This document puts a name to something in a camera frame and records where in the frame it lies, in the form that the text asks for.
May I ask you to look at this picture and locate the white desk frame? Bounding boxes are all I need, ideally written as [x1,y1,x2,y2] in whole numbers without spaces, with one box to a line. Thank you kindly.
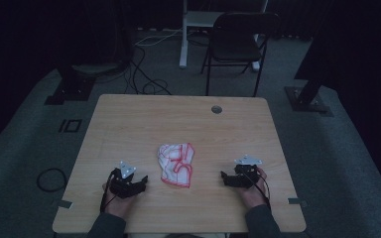
[179,0,270,72]

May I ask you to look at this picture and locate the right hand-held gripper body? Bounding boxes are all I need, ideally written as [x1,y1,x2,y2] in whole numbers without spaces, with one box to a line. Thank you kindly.
[227,155,263,189]

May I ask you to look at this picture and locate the black slanted stand with base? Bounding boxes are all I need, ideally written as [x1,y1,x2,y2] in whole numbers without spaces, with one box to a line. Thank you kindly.
[284,0,334,117]

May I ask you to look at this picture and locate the black tangled floor cables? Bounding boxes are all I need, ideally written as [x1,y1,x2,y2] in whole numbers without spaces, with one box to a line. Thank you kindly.
[123,45,174,96]

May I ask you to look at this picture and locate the person's left hand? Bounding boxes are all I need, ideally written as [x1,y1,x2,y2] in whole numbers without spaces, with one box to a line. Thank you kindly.
[101,181,137,220]

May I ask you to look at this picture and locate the black folding chair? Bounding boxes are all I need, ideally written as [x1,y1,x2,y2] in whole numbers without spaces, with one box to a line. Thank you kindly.
[200,12,281,98]

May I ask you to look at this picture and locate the white floor cable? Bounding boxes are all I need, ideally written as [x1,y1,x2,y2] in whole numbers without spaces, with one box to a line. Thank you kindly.
[134,28,184,47]

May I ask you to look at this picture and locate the black coiled floor cable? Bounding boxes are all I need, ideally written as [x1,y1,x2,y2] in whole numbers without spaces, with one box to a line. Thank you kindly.
[36,167,68,193]

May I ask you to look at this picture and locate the white cloth with red lines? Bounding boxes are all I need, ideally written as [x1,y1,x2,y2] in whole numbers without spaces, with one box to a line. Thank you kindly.
[157,142,195,189]

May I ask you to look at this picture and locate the left hand-held gripper black cable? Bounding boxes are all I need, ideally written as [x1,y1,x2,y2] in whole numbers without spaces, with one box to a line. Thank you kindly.
[99,168,120,213]

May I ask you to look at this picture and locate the right hand-held gripper black cable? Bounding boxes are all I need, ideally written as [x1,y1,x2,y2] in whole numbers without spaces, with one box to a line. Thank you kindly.
[243,171,272,210]

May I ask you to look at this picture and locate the hand-held gripper black cable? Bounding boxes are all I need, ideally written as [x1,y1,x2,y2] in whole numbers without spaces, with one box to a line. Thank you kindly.
[243,171,272,210]
[99,168,120,213]

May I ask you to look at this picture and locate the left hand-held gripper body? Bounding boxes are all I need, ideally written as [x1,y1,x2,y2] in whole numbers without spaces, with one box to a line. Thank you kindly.
[108,161,144,199]

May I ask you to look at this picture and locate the black stand with base plate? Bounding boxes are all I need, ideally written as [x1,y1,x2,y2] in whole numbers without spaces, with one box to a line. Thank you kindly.
[44,62,97,106]

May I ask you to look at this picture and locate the grey tape strip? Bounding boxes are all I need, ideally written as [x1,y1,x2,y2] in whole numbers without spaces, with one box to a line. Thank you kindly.
[287,196,309,209]
[57,199,74,210]

